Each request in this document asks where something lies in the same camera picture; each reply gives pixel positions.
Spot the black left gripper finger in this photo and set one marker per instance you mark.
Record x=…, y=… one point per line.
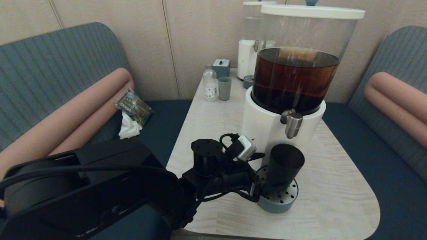
x=256, y=156
x=268, y=190

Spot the silver metal dispenser tap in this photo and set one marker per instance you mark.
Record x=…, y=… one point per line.
x=293, y=125

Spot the empty clear drink dispenser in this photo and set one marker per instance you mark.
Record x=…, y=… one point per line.
x=246, y=56

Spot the green snack packet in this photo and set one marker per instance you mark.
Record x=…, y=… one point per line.
x=133, y=106

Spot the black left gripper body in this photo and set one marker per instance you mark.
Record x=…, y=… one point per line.
x=240, y=180

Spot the blue grey ribbed sofa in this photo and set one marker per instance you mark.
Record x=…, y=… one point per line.
x=400, y=60
x=50, y=66

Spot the round blue perforated drip tray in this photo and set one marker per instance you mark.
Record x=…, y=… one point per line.
x=283, y=201
x=248, y=82

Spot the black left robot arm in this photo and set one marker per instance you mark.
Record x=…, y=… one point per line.
x=100, y=193

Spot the pink bolster cushion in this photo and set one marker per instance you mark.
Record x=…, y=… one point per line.
x=393, y=96
x=66, y=123

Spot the blue tissue box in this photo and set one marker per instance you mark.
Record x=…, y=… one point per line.
x=221, y=68

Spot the clear plastic water bottle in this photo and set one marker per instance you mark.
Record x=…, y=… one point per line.
x=210, y=85

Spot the large tea drink dispenser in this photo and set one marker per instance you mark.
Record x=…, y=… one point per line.
x=267, y=126

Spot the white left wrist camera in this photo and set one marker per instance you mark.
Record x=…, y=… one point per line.
x=246, y=148

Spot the crumpled white tissue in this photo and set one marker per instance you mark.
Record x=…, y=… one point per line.
x=129, y=129

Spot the white dispenser lid blue knob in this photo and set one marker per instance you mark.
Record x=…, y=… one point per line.
x=253, y=3
x=310, y=12

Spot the black plastic cup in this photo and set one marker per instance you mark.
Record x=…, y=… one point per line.
x=283, y=165

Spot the grey blue cup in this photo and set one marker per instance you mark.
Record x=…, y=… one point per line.
x=224, y=89

